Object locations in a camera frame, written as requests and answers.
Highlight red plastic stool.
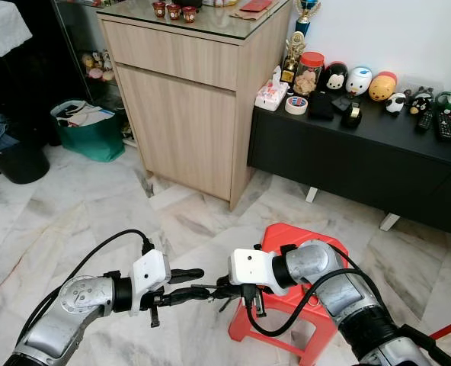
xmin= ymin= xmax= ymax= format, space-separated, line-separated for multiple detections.
xmin=227 ymin=223 xmax=380 ymax=365

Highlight light wooden cabinet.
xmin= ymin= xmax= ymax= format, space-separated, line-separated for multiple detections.
xmin=96 ymin=0 xmax=296 ymax=211

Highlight green shopping bag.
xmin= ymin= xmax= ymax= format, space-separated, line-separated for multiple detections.
xmin=50 ymin=100 xmax=126 ymax=163

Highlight black low sideboard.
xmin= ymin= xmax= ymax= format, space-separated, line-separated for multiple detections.
xmin=246 ymin=98 xmax=451 ymax=239

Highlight white tape roll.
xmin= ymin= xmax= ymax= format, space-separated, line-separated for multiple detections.
xmin=284 ymin=95 xmax=309 ymax=117

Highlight pink white tissue pack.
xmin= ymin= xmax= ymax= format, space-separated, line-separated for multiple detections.
xmin=254 ymin=66 xmax=290 ymax=113

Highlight black round bin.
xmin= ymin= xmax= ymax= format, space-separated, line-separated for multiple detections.
xmin=0 ymin=114 xmax=51 ymax=185

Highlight black wallet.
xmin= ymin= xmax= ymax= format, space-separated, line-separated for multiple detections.
xmin=307 ymin=92 xmax=336 ymax=122

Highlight black tape dispenser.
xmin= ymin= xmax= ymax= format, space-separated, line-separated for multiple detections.
xmin=341 ymin=101 xmax=365 ymax=128

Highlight clear jar red lid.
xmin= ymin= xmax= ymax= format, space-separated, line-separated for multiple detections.
xmin=294 ymin=51 xmax=326 ymax=97

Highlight black mouse plush toy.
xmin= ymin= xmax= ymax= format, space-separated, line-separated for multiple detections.
xmin=321 ymin=62 xmax=349 ymax=95

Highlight small gold trophy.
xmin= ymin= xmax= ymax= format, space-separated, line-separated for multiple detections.
xmin=281 ymin=31 xmax=306 ymax=83

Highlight small panda plush toy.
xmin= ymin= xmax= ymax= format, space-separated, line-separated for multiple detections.
xmin=385 ymin=92 xmax=409 ymax=115

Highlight slim black remote control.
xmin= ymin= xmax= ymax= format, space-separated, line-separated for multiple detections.
xmin=415 ymin=111 xmax=435 ymax=135

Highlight yellow bear plush toy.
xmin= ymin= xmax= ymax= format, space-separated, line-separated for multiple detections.
xmin=367 ymin=71 xmax=398 ymax=104

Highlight glass display cabinet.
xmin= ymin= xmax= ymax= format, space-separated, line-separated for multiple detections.
xmin=52 ymin=0 xmax=139 ymax=147

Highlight wide black remote control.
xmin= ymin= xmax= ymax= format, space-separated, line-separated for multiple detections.
xmin=433 ymin=111 xmax=451 ymax=143

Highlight small black plush toy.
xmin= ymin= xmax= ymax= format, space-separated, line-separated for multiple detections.
xmin=409 ymin=87 xmax=435 ymax=116

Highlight red packet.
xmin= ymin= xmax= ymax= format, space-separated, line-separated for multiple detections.
xmin=237 ymin=0 xmax=274 ymax=14

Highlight gold trophy blue base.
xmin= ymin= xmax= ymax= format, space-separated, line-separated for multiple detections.
xmin=294 ymin=0 xmax=321 ymax=36

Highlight white lace cloth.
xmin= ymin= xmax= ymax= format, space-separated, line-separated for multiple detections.
xmin=0 ymin=0 xmax=34 ymax=66

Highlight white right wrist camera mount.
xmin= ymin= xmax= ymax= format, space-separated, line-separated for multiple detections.
xmin=228 ymin=247 xmax=283 ymax=296

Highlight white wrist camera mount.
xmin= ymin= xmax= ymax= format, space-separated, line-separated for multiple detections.
xmin=130 ymin=249 xmax=172 ymax=313
xmin=228 ymin=247 xmax=283 ymax=296

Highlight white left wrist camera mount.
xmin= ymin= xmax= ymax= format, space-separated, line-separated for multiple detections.
xmin=130 ymin=249 xmax=172 ymax=313

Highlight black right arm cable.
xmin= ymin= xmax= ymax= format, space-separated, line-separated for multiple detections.
xmin=245 ymin=268 xmax=367 ymax=337

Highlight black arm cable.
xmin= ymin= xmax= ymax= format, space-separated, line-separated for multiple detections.
xmin=245 ymin=268 xmax=367 ymax=337
xmin=20 ymin=229 xmax=155 ymax=358

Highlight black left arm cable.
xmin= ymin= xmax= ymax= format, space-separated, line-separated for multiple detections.
xmin=20 ymin=229 xmax=155 ymax=358

